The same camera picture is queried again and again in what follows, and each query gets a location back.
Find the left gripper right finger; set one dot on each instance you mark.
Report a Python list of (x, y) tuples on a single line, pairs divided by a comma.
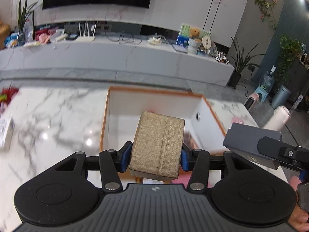
[(198, 163)]

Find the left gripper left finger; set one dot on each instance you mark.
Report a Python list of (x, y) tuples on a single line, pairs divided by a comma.
[(111, 163)]

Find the illustrated card box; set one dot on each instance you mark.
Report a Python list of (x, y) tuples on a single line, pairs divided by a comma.
[(189, 141)]

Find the brown cardboard box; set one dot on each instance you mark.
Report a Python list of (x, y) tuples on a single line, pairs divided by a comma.
[(157, 147)]

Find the dark grey box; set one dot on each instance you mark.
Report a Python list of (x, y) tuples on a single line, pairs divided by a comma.
[(243, 140)]

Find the white lotion tube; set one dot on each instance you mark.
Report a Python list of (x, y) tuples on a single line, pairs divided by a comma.
[(279, 118)]

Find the person right hand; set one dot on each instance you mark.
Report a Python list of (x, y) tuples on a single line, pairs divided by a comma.
[(299, 218)]

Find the large orange storage box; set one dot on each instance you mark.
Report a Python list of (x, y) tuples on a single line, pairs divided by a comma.
[(125, 105)]

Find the grey trash bin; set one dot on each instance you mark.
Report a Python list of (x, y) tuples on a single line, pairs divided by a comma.
[(280, 97)]

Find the water bottle dispenser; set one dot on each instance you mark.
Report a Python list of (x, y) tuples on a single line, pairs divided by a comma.
[(267, 80)]

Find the potted plant right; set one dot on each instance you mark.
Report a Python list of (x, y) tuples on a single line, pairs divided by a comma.
[(241, 61)]

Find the white small box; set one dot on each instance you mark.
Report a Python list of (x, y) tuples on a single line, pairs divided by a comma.
[(6, 132)]

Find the teddy bear in pots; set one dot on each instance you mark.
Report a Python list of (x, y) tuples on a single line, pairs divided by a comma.
[(194, 42)]

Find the green painted picture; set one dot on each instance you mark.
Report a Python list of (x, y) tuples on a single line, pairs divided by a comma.
[(183, 36)]

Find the white wifi router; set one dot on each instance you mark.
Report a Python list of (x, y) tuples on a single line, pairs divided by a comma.
[(85, 36)]

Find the red feather toy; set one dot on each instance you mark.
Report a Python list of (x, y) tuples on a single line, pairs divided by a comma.
[(6, 96)]

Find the white power strip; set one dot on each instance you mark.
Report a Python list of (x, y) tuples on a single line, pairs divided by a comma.
[(154, 41)]

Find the white tablet device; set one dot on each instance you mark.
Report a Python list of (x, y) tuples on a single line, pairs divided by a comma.
[(59, 35)]

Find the brown gourd vase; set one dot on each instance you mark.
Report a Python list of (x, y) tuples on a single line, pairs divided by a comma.
[(4, 33)]

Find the glass vase plant left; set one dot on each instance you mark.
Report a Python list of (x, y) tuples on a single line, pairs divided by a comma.
[(23, 13)]

